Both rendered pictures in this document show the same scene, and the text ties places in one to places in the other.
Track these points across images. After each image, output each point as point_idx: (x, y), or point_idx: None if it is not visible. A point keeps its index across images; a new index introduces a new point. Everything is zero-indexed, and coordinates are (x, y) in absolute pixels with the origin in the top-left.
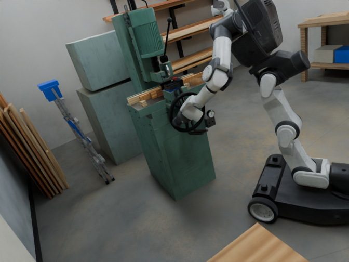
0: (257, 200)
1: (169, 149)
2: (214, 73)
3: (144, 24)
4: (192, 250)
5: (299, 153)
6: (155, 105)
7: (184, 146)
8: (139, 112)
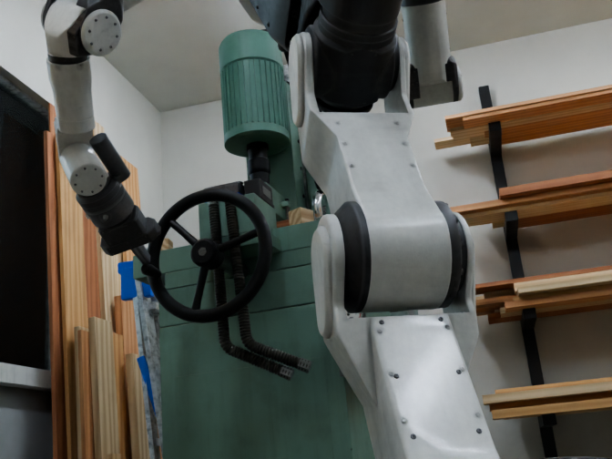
0: None
1: (190, 413)
2: (52, 4)
3: (229, 62)
4: None
5: (385, 381)
6: (181, 252)
7: (245, 426)
8: (135, 260)
